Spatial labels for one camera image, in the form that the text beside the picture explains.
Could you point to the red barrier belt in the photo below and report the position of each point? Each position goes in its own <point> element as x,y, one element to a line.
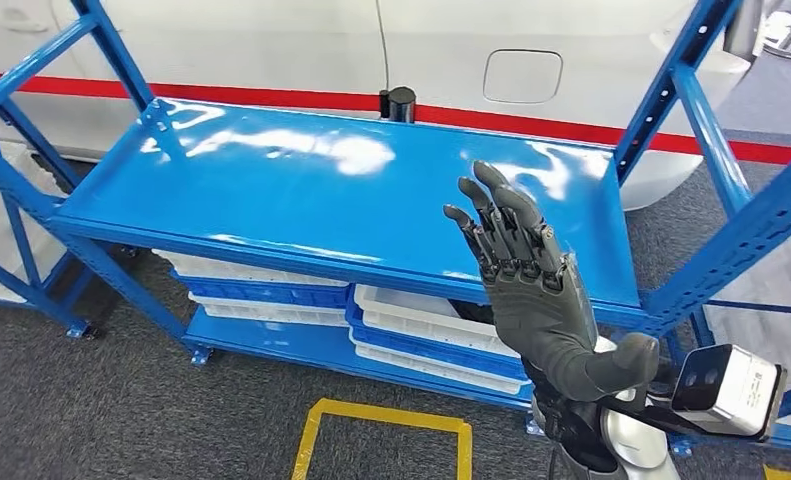
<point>203,93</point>
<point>534,126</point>

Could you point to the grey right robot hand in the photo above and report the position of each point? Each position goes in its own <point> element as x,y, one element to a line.
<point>541,311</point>

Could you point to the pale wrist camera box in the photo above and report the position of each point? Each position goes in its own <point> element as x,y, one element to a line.
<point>739,391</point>

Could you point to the white car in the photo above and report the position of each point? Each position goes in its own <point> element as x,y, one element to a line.
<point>236,40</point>

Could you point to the large white crate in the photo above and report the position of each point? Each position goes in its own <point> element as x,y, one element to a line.
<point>766,285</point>

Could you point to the black stanchion post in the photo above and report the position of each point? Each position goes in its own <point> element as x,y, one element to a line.
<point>400,104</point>

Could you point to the chrome stanchion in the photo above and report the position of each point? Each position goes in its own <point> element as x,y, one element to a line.
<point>786,26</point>

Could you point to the black camera bracket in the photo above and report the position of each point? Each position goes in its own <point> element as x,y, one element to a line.
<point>640,416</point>

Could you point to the yellow floor tape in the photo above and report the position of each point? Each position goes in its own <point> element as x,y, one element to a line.
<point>382,414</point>
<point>789,474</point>

